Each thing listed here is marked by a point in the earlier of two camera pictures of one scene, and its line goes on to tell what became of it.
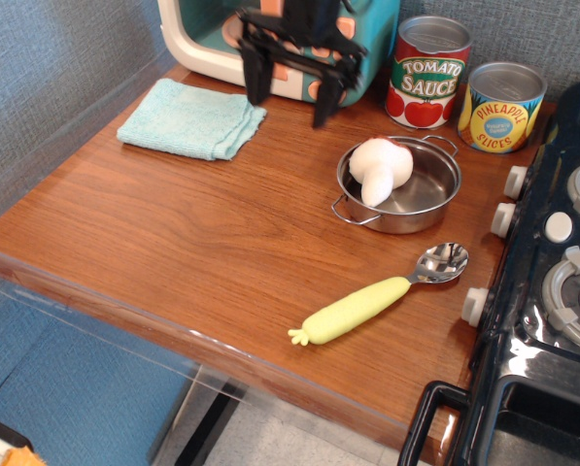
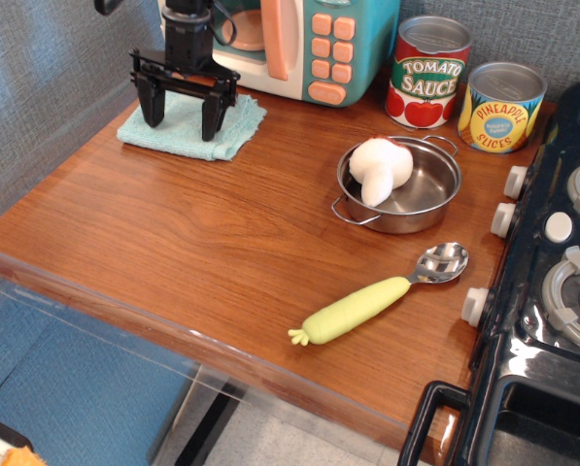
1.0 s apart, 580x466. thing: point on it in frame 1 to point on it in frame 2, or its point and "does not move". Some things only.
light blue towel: x=171 y=116 does not move
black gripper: x=308 y=32 to x=188 y=67
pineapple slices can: x=500 y=106 does not move
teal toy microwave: x=203 y=37 does not move
